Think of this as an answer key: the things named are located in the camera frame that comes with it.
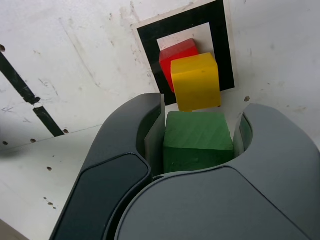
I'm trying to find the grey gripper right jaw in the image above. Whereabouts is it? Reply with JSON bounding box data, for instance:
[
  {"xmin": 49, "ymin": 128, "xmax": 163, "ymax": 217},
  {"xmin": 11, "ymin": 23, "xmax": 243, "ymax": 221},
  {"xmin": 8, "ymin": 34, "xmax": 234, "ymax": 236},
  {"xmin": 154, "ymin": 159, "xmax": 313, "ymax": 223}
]
[{"xmin": 107, "ymin": 103, "xmax": 320, "ymax": 240}]

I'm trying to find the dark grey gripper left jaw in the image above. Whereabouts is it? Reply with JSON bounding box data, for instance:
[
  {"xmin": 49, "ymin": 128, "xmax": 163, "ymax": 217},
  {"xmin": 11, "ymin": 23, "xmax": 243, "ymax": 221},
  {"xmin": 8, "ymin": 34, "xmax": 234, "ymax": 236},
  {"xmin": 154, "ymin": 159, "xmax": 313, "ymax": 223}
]
[{"xmin": 49, "ymin": 92, "xmax": 167, "ymax": 240}]

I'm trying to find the green cube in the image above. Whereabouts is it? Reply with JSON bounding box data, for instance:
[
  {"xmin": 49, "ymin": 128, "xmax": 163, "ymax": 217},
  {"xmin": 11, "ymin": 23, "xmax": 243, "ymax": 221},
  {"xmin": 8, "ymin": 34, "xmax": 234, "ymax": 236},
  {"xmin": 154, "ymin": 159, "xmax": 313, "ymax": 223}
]
[{"xmin": 162, "ymin": 111, "xmax": 235, "ymax": 174}]

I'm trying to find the yellow cube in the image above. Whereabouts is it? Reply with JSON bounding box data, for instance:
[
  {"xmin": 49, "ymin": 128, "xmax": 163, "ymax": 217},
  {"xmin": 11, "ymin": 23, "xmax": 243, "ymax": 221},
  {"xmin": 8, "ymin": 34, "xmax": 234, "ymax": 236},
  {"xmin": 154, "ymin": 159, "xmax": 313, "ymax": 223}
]
[{"xmin": 170, "ymin": 52, "xmax": 223, "ymax": 112}]

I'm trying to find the red cube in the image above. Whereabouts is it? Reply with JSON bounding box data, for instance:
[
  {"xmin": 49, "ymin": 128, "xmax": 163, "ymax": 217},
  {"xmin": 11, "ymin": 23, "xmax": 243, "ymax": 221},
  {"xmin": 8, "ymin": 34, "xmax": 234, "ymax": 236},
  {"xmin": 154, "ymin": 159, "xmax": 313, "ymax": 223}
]
[{"xmin": 159, "ymin": 38, "xmax": 200, "ymax": 94}]

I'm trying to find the black tape square outline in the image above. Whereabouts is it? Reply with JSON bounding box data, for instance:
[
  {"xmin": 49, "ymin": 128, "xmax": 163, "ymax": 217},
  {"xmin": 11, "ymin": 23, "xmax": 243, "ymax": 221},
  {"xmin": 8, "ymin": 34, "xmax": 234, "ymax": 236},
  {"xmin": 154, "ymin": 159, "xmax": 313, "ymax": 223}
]
[{"xmin": 136, "ymin": 0, "xmax": 236, "ymax": 106}]

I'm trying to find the black tape strip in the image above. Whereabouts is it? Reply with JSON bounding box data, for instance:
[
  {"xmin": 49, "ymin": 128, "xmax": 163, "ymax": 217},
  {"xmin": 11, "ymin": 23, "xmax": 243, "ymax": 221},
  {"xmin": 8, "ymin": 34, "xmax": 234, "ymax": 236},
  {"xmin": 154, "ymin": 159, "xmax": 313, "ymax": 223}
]
[{"xmin": 0, "ymin": 51, "xmax": 67, "ymax": 138}]

